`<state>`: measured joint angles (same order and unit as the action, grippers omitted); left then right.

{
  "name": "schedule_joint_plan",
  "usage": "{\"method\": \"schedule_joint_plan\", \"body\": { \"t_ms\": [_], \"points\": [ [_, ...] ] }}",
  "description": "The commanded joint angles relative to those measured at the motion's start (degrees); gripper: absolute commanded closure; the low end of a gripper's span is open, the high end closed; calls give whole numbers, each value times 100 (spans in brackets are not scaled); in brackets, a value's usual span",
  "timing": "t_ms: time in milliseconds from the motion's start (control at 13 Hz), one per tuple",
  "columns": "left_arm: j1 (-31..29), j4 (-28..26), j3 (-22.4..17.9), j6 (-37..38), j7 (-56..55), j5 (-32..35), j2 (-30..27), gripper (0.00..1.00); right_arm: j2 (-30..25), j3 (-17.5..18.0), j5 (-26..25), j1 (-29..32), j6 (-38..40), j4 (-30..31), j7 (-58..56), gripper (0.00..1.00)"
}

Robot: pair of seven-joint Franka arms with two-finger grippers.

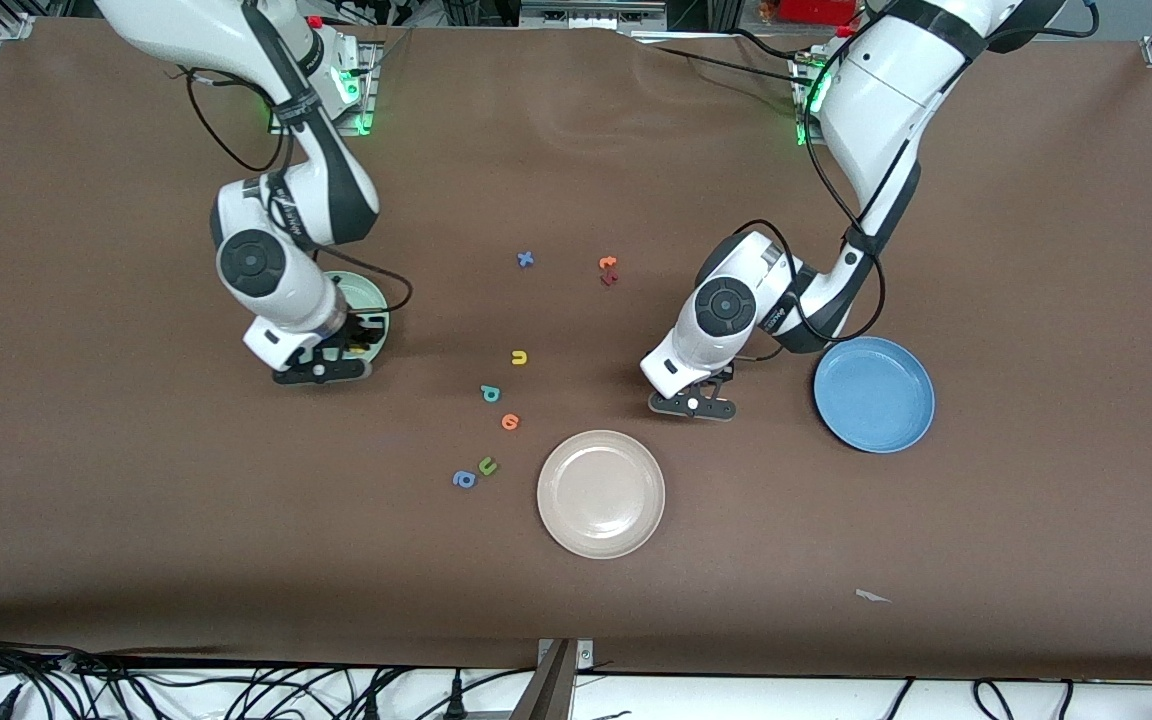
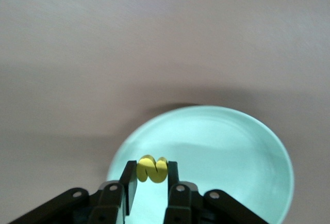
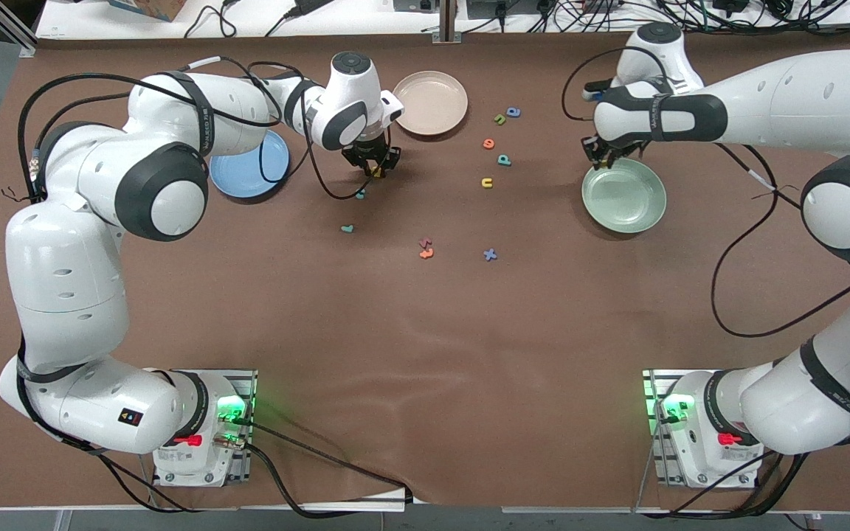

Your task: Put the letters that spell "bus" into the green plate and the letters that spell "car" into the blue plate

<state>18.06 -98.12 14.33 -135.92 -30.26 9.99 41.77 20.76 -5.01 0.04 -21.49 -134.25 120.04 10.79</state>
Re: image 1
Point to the green foam letter u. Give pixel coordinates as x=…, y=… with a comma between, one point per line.
x=487, y=469

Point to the aluminium table leg profile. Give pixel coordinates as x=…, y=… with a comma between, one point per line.
x=546, y=695

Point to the table cover sheet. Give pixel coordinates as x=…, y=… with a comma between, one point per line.
x=576, y=180

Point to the metal bracket plate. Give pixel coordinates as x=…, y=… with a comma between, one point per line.
x=584, y=655

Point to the blue plate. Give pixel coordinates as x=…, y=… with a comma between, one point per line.
x=874, y=394

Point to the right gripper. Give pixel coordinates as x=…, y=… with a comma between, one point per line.
x=357, y=332

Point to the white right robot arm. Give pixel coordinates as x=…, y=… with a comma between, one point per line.
x=256, y=262

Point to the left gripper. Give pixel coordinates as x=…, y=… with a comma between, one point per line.
x=727, y=372

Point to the beige plate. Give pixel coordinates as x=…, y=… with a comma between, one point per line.
x=601, y=494

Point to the red box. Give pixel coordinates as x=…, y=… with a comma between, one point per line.
x=811, y=10

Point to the white paper scrap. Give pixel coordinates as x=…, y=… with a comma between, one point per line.
x=871, y=596

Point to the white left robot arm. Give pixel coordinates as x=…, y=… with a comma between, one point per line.
x=876, y=110

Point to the teal foam letter p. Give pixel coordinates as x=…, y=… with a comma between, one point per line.
x=488, y=391

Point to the aluminium frame bar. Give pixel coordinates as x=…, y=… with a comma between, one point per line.
x=591, y=12

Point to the green plate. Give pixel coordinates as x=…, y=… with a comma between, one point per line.
x=366, y=295

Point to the blue foam letter a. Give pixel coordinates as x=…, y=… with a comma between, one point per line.
x=464, y=480

